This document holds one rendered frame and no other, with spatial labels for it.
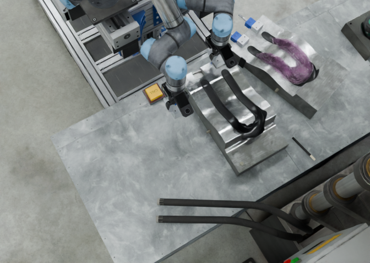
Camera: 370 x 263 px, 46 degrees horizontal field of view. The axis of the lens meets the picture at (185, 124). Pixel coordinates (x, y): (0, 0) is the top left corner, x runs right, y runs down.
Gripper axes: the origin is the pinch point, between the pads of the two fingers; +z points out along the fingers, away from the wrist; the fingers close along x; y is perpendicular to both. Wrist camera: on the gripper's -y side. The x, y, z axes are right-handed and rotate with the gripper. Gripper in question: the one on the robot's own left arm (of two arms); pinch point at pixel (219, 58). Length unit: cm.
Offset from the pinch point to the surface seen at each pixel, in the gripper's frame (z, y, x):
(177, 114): -6.8, -13.7, 29.6
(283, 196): 87, -75, -8
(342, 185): -51, -67, 0
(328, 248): -66, -77, 18
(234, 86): 4.7, -13.8, 0.1
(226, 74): 5.2, -6.9, 0.0
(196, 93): 2.4, -8.2, 16.8
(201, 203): -5, -51, 40
